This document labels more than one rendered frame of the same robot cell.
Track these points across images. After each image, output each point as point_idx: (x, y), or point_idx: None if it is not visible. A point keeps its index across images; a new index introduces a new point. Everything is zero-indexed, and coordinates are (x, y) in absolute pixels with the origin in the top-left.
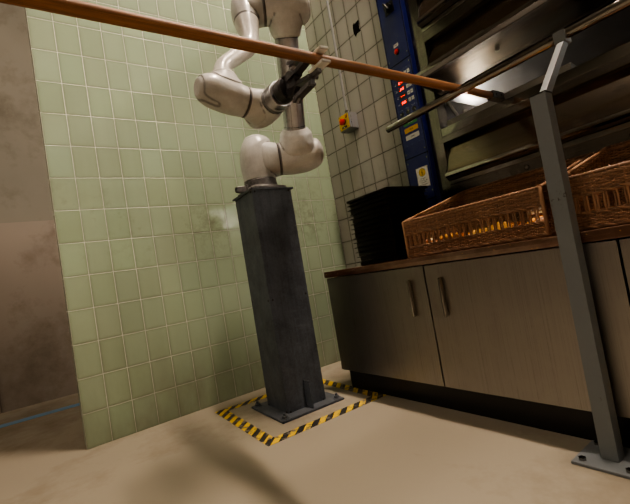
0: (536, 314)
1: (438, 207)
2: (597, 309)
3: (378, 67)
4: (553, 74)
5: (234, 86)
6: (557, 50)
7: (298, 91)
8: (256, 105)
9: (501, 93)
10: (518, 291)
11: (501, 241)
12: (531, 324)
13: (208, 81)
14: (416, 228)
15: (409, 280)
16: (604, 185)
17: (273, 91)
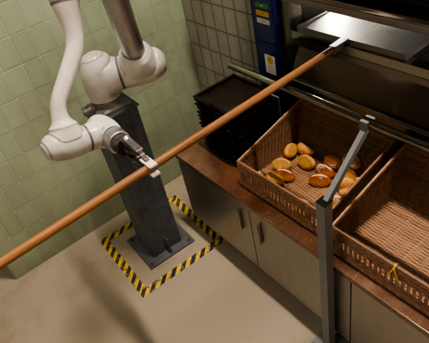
0: (308, 277)
1: (274, 128)
2: (336, 297)
3: (205, 133)
4: (341, 177)
5: (77, 146)
6: (356, 143)
7: (135, 166)
8: (99, 147)
9: (346, 42)
10: (301, 263)
11: (300, 223)
12: (306, 278)
13: (54, 154)
14: (247, 173)
15: (238, 209)
16: (355, 249)
17: (113, 150)
